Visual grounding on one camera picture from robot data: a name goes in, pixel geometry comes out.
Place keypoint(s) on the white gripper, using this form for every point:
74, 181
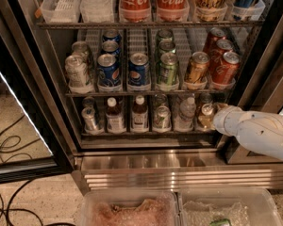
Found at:
223, 119

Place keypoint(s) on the orange can bottom front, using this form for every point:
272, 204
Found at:
205, 117

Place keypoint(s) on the orange can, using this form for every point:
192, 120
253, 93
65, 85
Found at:
204, 98
205, 117

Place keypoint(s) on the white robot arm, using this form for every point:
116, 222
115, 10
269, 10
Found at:
259, 132

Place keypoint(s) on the orange can bottom back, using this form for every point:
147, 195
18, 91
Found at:
204, 98

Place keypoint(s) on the red coke can front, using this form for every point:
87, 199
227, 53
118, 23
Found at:
227, 68

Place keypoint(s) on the red coke can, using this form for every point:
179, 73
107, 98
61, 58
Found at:
217, 50
227, 68
214, 34

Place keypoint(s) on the orange can middle shelf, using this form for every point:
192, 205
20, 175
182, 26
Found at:
197, 68

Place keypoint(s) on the green can bottom back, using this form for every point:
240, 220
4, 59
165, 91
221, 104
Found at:
160, 100

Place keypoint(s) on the green can bottom front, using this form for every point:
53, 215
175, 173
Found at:
162, 119

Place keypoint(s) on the green can middle front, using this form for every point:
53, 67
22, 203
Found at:
167, 71

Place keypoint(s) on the red coke can back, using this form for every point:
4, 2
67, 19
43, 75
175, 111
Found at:
214, 34

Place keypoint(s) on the blue pepsi can single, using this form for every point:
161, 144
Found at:
138, 72

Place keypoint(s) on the stainless steel fridge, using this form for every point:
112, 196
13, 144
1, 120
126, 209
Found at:
166, 160

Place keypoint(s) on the green can middle back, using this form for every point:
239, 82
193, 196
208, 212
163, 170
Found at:
164, 34

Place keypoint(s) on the gold can top shelf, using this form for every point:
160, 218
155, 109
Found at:
209, 10

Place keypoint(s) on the blue can top shelf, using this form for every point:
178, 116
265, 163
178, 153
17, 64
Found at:
242, 8

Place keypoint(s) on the blue pepsi can front left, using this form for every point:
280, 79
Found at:
108, 71

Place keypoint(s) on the blue pepsi can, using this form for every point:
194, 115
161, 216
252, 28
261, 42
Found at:
111, 34
108, 71
111, 47

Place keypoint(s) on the green can in bin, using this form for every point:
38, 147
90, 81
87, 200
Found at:
221, 222

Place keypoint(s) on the blue pepsi can middle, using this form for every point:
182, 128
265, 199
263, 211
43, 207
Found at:
111, 47

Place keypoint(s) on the blue pepsi can back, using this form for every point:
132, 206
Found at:
111, 34

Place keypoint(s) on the silver can bottom back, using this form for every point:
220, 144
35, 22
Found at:
88, 102

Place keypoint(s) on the silver can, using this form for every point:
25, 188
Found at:
88, 102
91, 119

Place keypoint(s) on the silver can bottom front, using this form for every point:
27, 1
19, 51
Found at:
91, 119

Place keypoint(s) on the white can middle front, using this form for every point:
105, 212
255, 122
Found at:
77, 71

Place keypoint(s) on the white can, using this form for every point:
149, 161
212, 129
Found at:
77, 71
83, 49

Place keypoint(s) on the white can middle back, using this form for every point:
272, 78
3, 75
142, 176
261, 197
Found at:
83, 49

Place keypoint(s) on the white bottle top shelf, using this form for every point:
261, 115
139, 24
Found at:
97, 11

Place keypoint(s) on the fridge glass door left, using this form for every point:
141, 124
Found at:
31, 143

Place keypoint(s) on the clear water bottle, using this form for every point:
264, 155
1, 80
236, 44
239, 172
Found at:
185, 115

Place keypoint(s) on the brown tea bottle right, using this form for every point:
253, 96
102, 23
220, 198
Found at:
139, 115

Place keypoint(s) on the brown tea bottle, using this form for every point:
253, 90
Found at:
139, 115
115, 116

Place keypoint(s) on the clear plastic bin right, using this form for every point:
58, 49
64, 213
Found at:
243, 206

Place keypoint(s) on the clear plastic bin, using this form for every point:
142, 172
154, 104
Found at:
243, 206
129, 207

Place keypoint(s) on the brown tea bottle left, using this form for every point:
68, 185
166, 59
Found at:
115, 116

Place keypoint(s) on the coca cola bottle right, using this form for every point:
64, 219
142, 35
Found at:
170, 10

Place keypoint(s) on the coca cola bottle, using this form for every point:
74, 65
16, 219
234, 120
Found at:
170, 10
135, 10

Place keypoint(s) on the coca cola bottle left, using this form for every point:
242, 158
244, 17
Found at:
135, 10

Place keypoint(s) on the clear plastic bin left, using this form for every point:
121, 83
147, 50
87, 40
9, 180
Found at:
129, 207

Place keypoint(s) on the empty clear tray top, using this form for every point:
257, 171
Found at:
60, 11

